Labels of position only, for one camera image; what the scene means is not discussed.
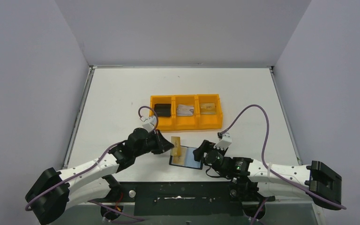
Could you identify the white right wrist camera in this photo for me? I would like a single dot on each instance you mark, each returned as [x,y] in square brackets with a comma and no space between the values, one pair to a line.
[225,140]

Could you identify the black wallet in bin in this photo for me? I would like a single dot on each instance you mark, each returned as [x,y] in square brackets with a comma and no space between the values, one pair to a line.
[163,110]

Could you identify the gold numbered card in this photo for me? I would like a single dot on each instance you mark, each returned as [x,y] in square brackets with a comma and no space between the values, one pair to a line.
[179,159]

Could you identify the yellow three-compartment bin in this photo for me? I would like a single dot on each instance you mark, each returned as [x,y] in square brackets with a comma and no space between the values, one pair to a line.
[195,122]

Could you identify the black leather card holder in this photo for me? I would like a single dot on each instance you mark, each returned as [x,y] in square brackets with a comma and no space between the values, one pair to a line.
[189,161]

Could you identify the silver patterned card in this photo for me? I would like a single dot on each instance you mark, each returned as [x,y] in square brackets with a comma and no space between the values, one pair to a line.
[185,110]

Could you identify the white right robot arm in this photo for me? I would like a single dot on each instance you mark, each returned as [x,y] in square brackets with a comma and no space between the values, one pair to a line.
[316,181]

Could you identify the gold VIP card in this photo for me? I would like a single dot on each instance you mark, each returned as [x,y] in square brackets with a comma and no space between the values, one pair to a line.
[176,150]

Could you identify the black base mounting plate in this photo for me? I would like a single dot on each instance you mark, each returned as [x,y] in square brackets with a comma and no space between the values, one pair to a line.
[187,198]

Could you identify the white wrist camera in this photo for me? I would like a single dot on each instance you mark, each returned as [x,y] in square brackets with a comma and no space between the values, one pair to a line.
[225,140]
[149,123]

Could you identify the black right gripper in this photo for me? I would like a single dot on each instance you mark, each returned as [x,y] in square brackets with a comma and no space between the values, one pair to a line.
[199,152]

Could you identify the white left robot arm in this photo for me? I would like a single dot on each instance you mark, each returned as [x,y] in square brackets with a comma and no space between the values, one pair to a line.
[54,192]

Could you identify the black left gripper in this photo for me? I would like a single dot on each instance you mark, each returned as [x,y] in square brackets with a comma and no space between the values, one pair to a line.
[159,141]

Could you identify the aluminium left side rail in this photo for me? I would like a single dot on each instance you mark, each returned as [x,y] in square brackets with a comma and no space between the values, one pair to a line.
[78,116]

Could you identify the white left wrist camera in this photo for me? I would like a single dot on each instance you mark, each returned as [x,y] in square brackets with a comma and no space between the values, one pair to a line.
[149,123]

